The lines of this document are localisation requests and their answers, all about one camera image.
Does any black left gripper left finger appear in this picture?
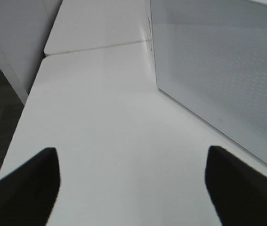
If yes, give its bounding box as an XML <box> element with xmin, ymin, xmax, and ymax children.
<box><xmin>0</xmin><ymin>147</ymin><xmax>60</xmax><ymax>226</ymax></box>

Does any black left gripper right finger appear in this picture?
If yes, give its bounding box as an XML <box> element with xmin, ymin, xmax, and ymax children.
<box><xmin>205</xmin><ymin>146</ymin><xmax>267</xmax><ymax>226</ymax></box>

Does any white microwave door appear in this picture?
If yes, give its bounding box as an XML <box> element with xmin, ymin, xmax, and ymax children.
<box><xmin>150</xmin><ymin>0</ymin><xmax>267</xmax><ymax>163</ymax></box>

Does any white adjoining table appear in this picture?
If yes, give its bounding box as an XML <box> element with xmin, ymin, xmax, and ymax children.
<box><xmin>43</xmin><ymin>0</ymin><xmax>153</xmax><ymax>56</ymax></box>

